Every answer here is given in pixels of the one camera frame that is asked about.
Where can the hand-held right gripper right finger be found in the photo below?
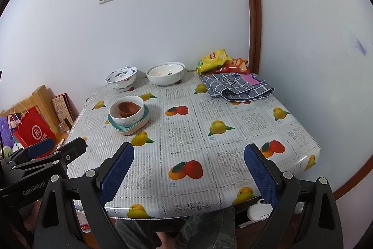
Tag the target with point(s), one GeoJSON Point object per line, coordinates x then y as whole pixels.
{"type": "Point", "coordinates": [262, 176]}

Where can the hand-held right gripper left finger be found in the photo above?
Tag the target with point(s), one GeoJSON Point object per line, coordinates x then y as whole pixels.
{"type": "Point", "coordinates": [116, 173]}

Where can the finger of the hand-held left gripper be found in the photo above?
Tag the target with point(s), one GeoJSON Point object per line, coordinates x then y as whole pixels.
{"type": "Point", "coordinates": [72, 149]}
{"type": "Point", "coordinates": [40, 147]}

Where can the pink square plate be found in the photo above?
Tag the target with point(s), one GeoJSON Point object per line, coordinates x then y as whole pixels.
{"type": "Point", "coordinates": [132, 132]}

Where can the white bowl grey scroll pattern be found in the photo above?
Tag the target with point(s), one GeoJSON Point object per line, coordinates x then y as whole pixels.
{"type": "Point", "coordinates": [128, 122]}

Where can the green square plate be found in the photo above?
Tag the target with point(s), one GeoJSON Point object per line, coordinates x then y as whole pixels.
{"type": "Point", "coordinates": [142, 124]}

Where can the blue square plate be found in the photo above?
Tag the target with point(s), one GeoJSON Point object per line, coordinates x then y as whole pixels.
{"type": "Point", "coordinates": [147, 114]}

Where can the person's left forearm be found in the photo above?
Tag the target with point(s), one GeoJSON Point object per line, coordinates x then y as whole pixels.
{"type": "Point", "coordinates": [32, 217]}

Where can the wooden side table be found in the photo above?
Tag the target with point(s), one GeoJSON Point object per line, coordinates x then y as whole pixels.
{"type": "Point", "coordinates": [62, 139]}

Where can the red paper bag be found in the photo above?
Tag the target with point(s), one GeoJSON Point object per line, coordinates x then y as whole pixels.
{"type": "Point", "coordinates": [32, 126]}

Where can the small clear bottle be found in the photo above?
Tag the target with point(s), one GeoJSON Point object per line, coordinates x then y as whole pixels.
{"type": "Point", "coordinates": [62, 128]}

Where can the small black object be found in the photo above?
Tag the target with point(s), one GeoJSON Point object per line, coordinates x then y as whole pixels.
{"type": "Point", "coordinates": [68, 122]}

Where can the white plastic container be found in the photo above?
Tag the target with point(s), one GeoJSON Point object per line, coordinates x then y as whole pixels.
{"type": "Point", "coordinates": [256, 212]}

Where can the purple plush toy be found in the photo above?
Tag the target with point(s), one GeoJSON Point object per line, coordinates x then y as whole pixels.
{"type": "Point", "coordinates": [4, 129]}

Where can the patterned brown box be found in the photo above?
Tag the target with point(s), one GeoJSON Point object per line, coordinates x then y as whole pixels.
{"type": "Point", "coordinates": [62, 106]}

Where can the person's left leg camouflage trousers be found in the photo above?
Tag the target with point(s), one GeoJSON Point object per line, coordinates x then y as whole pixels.
{"type": "Point", "coordinates": [137, 233]}

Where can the person's leg camouflage trousers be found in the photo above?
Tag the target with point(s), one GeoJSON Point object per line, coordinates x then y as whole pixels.
{"type": "Point", "coordinates": [207, 228]}
{"type": "Point", "coordinates": [137, 233]}

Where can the fruit print tablecloth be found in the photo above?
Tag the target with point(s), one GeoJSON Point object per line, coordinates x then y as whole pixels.
{"type": "Point", "coordinates": [204, 149]}

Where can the person's right leg camouflage trousers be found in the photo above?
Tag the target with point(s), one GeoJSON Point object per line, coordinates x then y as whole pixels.
{"type": "Point", "coordinates": [207, 228]}

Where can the white bowl blue bird pattern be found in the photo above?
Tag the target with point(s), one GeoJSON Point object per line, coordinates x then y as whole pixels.
{"type": "Point", "coordinates": [121, 77]}

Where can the grey checked cloth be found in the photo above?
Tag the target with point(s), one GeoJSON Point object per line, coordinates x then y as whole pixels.
{"type": "Point", "coordinates": [236, 88]}

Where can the brown wooden baseboard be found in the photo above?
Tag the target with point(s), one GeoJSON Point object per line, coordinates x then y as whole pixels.
{"type": "Point", "coordinates": [355, 182]}

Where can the large plain white bowl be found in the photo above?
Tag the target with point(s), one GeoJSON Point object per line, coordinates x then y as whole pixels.
{"type": "Point", "coordinates": [163, 81]}

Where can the white bowl red print inside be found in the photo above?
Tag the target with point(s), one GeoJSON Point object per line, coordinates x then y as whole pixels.
{"type": "Point", "coordinates": [163, 70]}

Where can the red chip bag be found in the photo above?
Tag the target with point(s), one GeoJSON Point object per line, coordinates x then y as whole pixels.
{"type": "Point", "coordinates": [237, 64]}

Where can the yellow chip bag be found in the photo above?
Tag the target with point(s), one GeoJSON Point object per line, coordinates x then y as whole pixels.
{"type": "Point", "coordinates": [212, 61]}

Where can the brown wooden door frame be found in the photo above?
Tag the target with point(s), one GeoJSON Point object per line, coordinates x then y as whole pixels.
{"type": "Point", "coordinates": [253, 4]}

